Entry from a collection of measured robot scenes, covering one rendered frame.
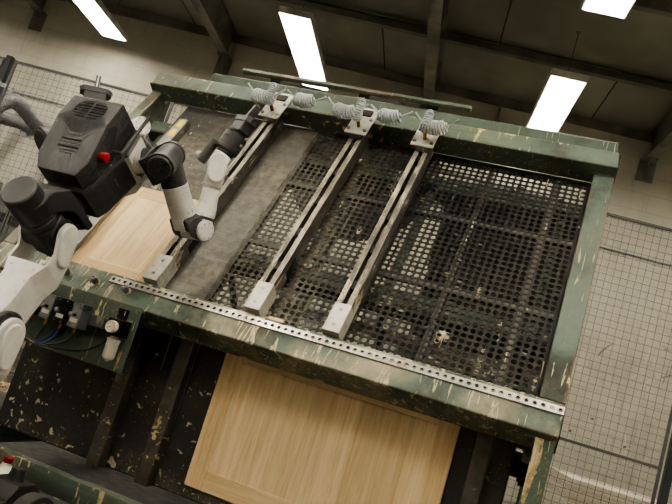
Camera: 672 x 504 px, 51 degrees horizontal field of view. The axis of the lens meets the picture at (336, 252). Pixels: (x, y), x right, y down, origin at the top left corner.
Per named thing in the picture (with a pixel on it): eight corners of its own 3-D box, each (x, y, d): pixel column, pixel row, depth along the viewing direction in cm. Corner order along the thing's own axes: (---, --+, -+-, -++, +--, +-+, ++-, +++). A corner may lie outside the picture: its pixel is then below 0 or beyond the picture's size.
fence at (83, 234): (56, 263, 275) (53, 256, 272) (181, 125, 334) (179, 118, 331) (67, 266, 274) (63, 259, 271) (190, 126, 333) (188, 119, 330)
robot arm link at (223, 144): (241, 150, 253) (223, 175, 251) (238, 154, 263) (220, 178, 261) (215, 131, 250) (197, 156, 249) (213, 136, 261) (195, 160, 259)
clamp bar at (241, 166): (142, 287, 263) (124, 243, 246) (278, 110, 336) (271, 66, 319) (165, 294, 260) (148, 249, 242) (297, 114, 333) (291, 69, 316)
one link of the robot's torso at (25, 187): (23, 208, 202) (58, 165, 212) (-11, 199, 206) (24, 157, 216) (64, 264, 225) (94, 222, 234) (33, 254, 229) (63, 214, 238)
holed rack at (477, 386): (108, 282, 260) (108, 280, 259) (113, 276, 261) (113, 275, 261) (563, 416, 208) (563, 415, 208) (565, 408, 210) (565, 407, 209)
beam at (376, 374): (-7, 280, 280) (-19, 261, 272) (13, 259, 288) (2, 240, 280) (553, 456, 211) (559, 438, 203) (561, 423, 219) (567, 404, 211)
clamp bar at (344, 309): (318, 339, 240) (311, 294, 223) (423, 137, 314) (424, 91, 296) (345, 347, 237) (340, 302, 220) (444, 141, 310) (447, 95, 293)
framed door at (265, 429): (186, 483, 257) (183, 484, 255) (233, 339, 266) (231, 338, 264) (421, 575, 228) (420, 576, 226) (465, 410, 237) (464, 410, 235)
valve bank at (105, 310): (-18, 331, 248) (7, 267, 251) (10, 336, 261) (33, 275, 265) (97, 370, 232) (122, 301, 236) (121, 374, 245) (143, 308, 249)
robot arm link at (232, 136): (247, 112, 250) (228, 139, 248) (265, 129, 256) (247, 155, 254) (232, 110, 260) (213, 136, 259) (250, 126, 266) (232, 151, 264)
